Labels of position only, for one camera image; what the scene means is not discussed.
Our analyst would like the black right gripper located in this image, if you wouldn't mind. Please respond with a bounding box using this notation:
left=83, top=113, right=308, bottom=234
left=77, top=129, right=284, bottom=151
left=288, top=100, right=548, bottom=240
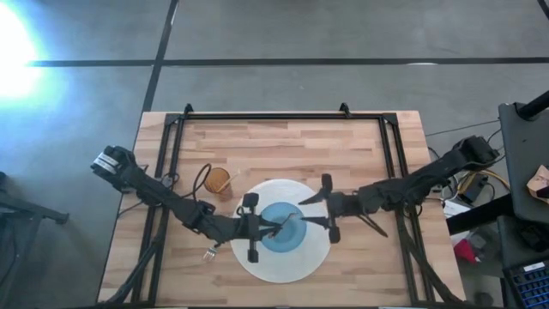
left=298, top=173, right=361, bottom=245

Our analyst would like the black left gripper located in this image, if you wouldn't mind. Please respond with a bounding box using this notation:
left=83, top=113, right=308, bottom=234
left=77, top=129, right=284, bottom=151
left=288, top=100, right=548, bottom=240
left=233, top=192, right=285, bottom=264

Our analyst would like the light blue bowl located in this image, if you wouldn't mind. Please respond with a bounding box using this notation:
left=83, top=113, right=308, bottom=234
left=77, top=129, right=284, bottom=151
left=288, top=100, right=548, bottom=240
left=258, top=201, right=308, bottom=254

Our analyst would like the silver metal spoon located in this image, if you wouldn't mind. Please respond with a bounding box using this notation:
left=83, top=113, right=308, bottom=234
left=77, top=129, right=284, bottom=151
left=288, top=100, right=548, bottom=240
left=274, top=212, right=299, bottom=237

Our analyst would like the white round woven placemat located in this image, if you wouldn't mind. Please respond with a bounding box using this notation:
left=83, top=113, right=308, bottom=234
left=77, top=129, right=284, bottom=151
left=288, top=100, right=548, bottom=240
left=230, top=179, right=332, bottom=285

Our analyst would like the silver metal fork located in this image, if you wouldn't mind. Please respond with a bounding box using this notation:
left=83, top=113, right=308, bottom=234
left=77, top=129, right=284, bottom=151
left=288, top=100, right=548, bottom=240
left=201, top=245, right=219, bottom=264

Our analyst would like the amber faceted plastic cup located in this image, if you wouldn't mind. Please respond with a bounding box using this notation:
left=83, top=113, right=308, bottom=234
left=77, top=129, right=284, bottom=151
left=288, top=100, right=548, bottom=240
left=203, top=166, right=232, bottom=195

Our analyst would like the white paper sheet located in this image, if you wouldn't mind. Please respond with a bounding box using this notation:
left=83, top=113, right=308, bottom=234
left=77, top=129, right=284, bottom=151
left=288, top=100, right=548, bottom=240
left=443, top=199, right=463, bottom=219

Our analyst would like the red object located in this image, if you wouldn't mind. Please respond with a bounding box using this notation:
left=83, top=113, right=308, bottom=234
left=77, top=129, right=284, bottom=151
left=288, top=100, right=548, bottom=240
left=453, top=239, right=478, bottom=264

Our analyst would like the black power box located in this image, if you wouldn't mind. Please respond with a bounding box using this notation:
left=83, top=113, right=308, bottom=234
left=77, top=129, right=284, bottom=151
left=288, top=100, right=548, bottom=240
left=461, top=173, right=489, bottom=203

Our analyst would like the black beam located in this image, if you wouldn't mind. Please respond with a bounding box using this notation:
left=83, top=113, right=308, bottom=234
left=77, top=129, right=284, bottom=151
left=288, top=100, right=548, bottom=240
left=445, top=193, right=516, bottom=236

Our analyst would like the dark grey workbench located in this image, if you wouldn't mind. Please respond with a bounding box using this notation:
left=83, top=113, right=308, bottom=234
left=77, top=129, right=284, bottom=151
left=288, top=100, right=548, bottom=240
left=498, top=101, right=549, bottom=224

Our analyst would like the brown paper bag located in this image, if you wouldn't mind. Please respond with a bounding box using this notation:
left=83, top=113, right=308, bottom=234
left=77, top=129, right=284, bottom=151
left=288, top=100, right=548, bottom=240
left=526, top=165, right=549, bottom=203

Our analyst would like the blue compartment organiser box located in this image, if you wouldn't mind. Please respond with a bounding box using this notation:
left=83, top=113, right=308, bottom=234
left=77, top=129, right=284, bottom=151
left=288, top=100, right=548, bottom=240
left=502, top=257, right=549, bottom=309

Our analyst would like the black floor stand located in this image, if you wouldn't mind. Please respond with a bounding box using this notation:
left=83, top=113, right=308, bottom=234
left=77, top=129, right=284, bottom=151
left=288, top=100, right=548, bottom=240
left=0, top=171, right=70, bottom=309

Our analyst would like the black upright pole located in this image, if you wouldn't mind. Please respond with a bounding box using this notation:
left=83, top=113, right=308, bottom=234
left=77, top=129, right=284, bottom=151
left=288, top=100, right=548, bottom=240
left=516, top=89, right=549, bottom=122

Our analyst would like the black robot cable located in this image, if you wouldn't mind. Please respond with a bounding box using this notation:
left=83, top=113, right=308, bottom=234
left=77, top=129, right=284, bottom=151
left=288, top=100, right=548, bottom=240
left=191, top=162, right=214, bottom=205

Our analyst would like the black aluminium table frame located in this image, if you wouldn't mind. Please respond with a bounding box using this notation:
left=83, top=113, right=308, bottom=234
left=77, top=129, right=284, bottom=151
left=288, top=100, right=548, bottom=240
left=128, top=102, right=467, bottom=308

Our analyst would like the yellow cable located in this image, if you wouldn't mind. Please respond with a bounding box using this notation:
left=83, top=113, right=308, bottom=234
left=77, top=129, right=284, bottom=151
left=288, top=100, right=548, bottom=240
left=457, top=169, right=511, bottom=194

